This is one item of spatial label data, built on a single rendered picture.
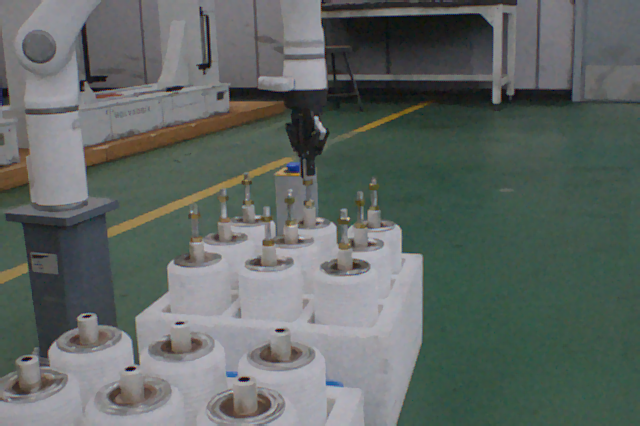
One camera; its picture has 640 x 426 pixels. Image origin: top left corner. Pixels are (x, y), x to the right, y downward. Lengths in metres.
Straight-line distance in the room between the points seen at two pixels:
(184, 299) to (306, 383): 0.40
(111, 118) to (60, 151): 2.51
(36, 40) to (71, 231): 0.33
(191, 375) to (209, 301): 0.34
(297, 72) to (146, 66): 6.08
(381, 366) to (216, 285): 0.28
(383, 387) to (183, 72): 3.78
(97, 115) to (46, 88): 2.39
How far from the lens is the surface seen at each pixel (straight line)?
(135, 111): 4.02
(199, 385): 0.84
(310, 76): 1.28
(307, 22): 1.27
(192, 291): 1.15
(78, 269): 1.38
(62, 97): 1.36
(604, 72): 5.96
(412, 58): 6.19
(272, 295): 1.11
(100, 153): 3.68
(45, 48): 1.33
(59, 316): 1.42
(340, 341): 1.07
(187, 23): 4.75
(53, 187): 1.38
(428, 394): 1.29
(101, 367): 0.89
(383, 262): 1.20
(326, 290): 1.08
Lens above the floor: 0.60
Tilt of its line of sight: 14 degrees down
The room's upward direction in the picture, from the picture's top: 2 degrees counter-clockwise
